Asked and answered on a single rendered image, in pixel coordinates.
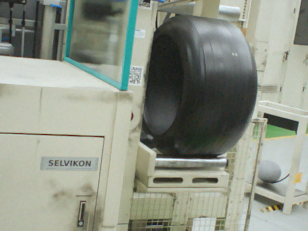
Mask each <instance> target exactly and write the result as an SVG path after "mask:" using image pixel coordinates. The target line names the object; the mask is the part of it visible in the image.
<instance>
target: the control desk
mask: <svg viewBox="0 0 308 231"><path fill-rule="evenodd" d="M133 97H134V92H132V91H131V90H129V89H128V90H120V89H118V88H116V87H115V86H113V85H111V84H109V83H107V82H105V81H103V80H101V79H100V78H98V77H96V76H94V75H92V74H90V73H88V72H86V71H84V70H82V69H80V68H79V67H77V66H75V65H73V64H71V63H69V62H67V61H63V62H60V61H55V60H43V59H32V58H21V57H10V56H0V231H116V228H115V226H116V225H117V219H118V212H119V204H120V197H121V190H122V182H123V175H124V167H125V160H126V152H127V145H128V135H129V127H130V120H131V112H132V105H133Z"/></svg>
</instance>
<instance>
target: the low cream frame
mask: <svg viewBox="0 0 308 231"><path fill-rule="evenodd" d="M258 111H260V112H261V118H264V119H267V124H268V125H271V126H277V127H280V128H284V129H288V130H291V131H295V133H296V140H295V147H294V152H293V158H292V163H291V168H290V173H289V174H288V175H287V176H286V177H284V178H283V179H281V180H279V178H280V176H281V168H280V167H279V165H278V164H277V163H276V162H274V161H272V160H268V159H267V160H262V161H261V159H260V163H259V168H258V174H257V181H256V187H255V193H257V194H260V195H262V196H265V197H267V198H270V199H273V200H275V201H278V202H281V203H283V204H284V206H283V211H282V213H284V214H286V215H289V214H291V209H292V205H293V204H297V203H301V202H303V205H302V207H303V208H305V209H308V180H307V185H306V190H305V192H304V191H302V190H299V189H296V188H295V186H296V184H297V183H301V180H302V175H303V172H298V170H299V165H300V160H301V154H302V149H303V144H304V138H305V133H306V128H307V123H308V111H306V110H301V109H297V108H293V107H290V106H286V105H282V104H278V103H273V102H269V101H259V105H258ZM267 124H266V127H267ZM265 130H266V129H265ZM265 133H266V131H265ZM264 136H265V135H264ZM264 138H265V137H264ZM263 141H264V140H263ZM263 144H264V143H263ZM262 147H263V146H262ZM262 150H263V148H262ZM261 155H262V154H261ZM260 158H261V157H260ZM288 176H289V179H288V184H287V185H285V184H282V183H279V182H280V181H282V180H284V179H286V178H287V177H288ZM278 180H279V181H278Z"/></svg>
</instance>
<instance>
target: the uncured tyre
mask: <svg viewBox="0 0 308 231"><path fill-rule="evenodd" d="M232 51H237V52H238V57H232V54H231V52H232ZM256 99H257V67H256V62H255V58H254V55H253V52H252V49H251V48H250V46H249V44H248V42H247V40H246V38H245V37H244V35H243V33H242V31H241V30H240V29H239V28H238V27H236V26H233V25H230V24H229V23H228V22H227V21H225V20H222V19H215V18H207V17H200V16H192V15H191V16H190V15H177V16H173V17H170V18H168V19H167V20H166V21H165V22H164V23H163V24H162V25H161V26H160V27H159V28H158V29H157V30H156V31H155V32H154V38H153V45H152V51H151V59H150V66H149V74H148V81H147V88H146V93H145V103H144V110H143V117H142V127H143V130H144V132H145V134H146V136H147V138H148V139H149V141H150V142H151V143H152V144H153V145H154V146H155V148H156V149H157V150H158V151H159V152H161V153H163V154H165V155H174V156H220V155H223V154H226V153H227V152H229V151H230V150H231V149H232V148H233V147H234V146H235V144H236V143H237V142H238V141H239V139H240V138H241V137H242V136H243V135H244V133H245V131H246V130H247V128H248V126H249V124H250V121H251V119H252V116H253V113H254V109H255V105H256Z"/></svg>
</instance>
